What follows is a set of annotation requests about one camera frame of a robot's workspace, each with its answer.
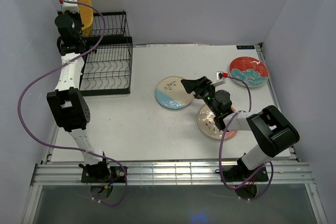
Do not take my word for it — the black wire dish rack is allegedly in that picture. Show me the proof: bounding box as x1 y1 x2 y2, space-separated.
80 10 133 97

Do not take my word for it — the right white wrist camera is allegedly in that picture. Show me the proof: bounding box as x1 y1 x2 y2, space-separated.
211 71 228 87

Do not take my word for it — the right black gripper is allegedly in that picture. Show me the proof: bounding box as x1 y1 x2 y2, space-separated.
182 76 219 116

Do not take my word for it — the red plate blue flower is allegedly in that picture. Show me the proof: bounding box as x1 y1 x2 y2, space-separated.
229 57 269 88

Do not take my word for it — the aluminium front rail frame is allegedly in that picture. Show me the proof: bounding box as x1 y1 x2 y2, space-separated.
30 160 315 186

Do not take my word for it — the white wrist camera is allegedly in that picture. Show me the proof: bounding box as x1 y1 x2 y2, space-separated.
59 0 79 14
211 71 228 87

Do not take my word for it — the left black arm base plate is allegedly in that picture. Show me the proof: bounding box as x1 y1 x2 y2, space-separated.
80 165 127 184

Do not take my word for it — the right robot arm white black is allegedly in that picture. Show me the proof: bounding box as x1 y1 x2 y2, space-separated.
181 72 300 180

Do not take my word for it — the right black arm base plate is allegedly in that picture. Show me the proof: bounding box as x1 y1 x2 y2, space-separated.
222 165 269 182

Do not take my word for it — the square orange woven plate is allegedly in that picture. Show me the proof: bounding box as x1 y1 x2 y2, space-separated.
77 0 93 37

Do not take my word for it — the blue label sticker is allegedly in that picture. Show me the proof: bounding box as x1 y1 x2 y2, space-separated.
236 45 255 50

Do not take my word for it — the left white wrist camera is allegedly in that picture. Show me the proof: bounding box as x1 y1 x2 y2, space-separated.
59 0 79 14

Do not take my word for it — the cream pink plate with sprig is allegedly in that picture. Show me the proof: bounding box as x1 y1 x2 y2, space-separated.
196 104 223 140

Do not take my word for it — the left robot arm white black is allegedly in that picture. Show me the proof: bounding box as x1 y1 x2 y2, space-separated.
47 11 111 182

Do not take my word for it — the cream blue plate with sprig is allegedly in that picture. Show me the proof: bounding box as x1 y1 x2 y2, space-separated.
154 76 194 110

